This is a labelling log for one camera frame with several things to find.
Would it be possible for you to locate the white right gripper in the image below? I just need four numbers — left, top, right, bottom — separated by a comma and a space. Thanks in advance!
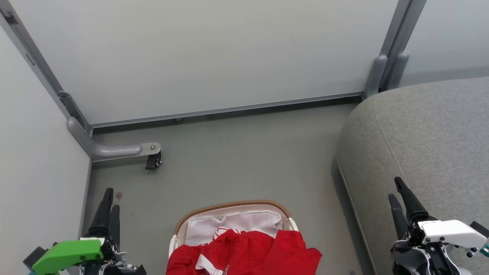
389, 176, 489, 275

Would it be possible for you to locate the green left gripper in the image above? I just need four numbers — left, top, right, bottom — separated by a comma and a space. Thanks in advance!
29, 187, 147, 275

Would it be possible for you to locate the red shirt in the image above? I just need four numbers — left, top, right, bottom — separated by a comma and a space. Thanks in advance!
166, 228, 322, 275

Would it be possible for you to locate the grey fabric sofa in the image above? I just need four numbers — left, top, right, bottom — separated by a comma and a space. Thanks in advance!
336, 76, 489, 275

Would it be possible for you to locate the grey partition foot bar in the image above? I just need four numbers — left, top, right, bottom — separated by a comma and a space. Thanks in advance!
68, 116, 162, 161

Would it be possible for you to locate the black caster wheel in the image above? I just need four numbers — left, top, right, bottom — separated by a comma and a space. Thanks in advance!
145, 152, 163, 171

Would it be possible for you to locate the white laundry basket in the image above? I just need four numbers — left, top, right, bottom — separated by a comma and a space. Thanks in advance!
168, 199, 300, 275

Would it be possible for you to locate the white fabric basket liner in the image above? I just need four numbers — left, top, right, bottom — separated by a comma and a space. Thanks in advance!
185, 211, 285, 246

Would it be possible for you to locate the grey partition bottom rail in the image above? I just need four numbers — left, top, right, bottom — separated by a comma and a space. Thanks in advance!
90, 92, 364, 129

